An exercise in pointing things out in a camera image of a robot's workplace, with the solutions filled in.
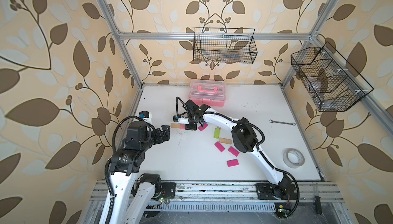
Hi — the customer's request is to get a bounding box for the lime green block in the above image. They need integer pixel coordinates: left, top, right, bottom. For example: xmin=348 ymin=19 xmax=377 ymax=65
xmin=213 ymin=128 xmax=221 ymax=140

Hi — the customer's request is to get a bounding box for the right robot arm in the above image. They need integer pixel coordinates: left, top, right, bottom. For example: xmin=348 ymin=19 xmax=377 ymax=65
xmin=173 ymin=97 xmax=300 ymax=201

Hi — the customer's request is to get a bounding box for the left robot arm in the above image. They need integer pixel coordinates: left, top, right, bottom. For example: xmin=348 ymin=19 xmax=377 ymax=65
xmin=99 ymin=116 xmax=171 ymax=224

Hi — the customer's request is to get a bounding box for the magenta block upper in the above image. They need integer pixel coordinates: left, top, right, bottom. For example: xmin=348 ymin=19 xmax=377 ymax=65
xmin=198 ymin=123 xmax=208 ymax=131

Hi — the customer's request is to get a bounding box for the magenta block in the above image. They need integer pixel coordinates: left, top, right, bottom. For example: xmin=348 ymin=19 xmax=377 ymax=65
xmin=228 ymin=146 xmax=240 ymax=157
xmin=198 ymin=123 xmax=208 ymax=131
xmin=215 ymin=142 xmax=225 ymax=152
xmin=227 ymin=159 xmax=239 ymax=167

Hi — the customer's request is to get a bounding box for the pink plastic storage box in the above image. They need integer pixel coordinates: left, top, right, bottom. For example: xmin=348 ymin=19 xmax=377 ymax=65
xmin=188 ymin=80 xmax=226 ymax=107

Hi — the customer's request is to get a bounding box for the wooden dotted block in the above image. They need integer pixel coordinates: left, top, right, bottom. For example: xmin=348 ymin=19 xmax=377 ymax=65
xmin=219 ymin=138 xmax=232 ymax=145

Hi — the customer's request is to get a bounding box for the magenta block middle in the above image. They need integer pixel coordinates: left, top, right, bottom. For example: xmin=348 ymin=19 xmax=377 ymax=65
xmin=215 ymin=142 xmax=225 ymax=152

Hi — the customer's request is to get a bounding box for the magenta block right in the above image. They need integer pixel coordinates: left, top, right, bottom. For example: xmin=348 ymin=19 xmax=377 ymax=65
xmin=228 ymin=146 xmax=240 ymax=157

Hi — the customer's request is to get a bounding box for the magenta block bottom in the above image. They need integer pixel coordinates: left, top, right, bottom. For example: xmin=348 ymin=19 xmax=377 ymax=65
xmin=227 ymin=159 xmax=239 ymax=167

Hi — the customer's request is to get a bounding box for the silver wrench on table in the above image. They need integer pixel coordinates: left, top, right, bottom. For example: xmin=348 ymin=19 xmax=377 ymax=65
xmin=269 ymin=119 xmax=296 ymax=126

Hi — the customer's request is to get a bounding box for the white tape roll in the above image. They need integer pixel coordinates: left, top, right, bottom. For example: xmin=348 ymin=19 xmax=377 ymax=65
xmin=282 ymin=148 xmax=305 ymax=169

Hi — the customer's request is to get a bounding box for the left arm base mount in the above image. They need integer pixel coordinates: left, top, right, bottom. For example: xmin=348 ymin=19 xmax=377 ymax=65
xmin=134 ymin=182 xmax=176 ymax=205

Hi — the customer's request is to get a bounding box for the black wire basket back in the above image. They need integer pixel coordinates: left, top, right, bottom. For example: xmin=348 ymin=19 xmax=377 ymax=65
xmin=193 ymin=27 xmax=258 ymax=64

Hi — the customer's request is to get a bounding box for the black wire basket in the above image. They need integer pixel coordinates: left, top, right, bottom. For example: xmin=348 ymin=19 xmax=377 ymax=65
xmin=193 ymin=27 xmax=258 ymax=64
xmin=291 ymin=42 xmax=374 ymax=112

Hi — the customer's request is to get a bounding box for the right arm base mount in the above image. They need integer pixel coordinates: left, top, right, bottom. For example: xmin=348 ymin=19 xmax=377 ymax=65
xmin=255 ymin=183 xmax=299 ymax=200

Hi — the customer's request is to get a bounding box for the black wire basket right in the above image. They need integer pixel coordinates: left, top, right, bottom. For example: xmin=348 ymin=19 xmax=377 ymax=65
xmin=291 ymin=42 xmax=374 ymax=112

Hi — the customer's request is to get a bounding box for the aluminium frame rail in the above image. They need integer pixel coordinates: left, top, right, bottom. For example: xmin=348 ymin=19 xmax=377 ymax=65
xmin=82 ymin=181 xmax=353 ymax=224

